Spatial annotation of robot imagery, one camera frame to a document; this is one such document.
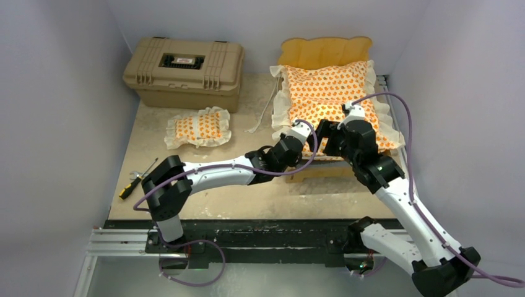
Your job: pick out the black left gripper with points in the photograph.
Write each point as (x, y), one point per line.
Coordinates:
(283, 137)

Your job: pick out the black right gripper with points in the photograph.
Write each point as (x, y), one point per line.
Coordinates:
(330, 129)

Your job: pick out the orange patterned white blanket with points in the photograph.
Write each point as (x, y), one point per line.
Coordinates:
(319, 94)

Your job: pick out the wooden pet bed frame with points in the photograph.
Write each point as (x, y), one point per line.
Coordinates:
(315, 54)

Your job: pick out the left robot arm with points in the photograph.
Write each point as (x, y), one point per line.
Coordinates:
(169, 186)

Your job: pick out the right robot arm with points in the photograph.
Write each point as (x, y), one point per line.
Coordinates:
(436, 262)

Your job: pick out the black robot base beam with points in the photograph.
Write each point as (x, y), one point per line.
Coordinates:
(279, 241)

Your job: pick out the small orange patterned pillow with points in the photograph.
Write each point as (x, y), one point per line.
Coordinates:
(209, 127)

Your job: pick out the tan plastic tool case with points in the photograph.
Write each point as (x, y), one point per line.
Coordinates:
(186, 74)

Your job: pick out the silver open-end wrench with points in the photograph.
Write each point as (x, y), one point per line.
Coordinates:
(136, 174)

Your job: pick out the yellow black screwdriver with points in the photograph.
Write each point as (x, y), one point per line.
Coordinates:
(128, 190)

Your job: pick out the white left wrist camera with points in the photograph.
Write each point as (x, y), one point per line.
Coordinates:
(300, 130)

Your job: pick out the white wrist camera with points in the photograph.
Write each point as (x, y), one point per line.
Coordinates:
(352, 112)
(300, 130)

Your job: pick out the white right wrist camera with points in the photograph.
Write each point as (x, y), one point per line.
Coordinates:
(352, 112)

